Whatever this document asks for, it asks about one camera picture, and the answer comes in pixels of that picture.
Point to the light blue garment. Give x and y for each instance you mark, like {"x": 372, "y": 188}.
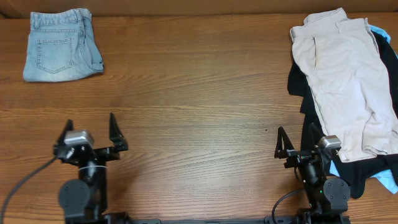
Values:
{"x": 383, "y": 168}

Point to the light blue denim shorts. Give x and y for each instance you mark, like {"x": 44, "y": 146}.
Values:
{"x": 61, "y": 47}

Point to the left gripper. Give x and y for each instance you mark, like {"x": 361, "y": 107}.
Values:
{"x": 115, "y": 135}

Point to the beige shorts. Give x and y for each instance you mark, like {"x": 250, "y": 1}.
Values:
{"x": 349, "y": 83}

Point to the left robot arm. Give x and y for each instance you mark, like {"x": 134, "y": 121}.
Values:
{"x": 84, "y": 200}

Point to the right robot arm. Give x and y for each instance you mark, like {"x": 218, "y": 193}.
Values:
{"x": 327, "y": 197}

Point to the black garment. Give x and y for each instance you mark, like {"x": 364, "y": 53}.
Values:
{"x": 298, "y": 86}

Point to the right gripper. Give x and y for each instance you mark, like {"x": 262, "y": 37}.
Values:
{"x": 296, "y": 155}

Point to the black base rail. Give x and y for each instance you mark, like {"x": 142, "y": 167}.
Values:
{"x": 214, "y": 221}

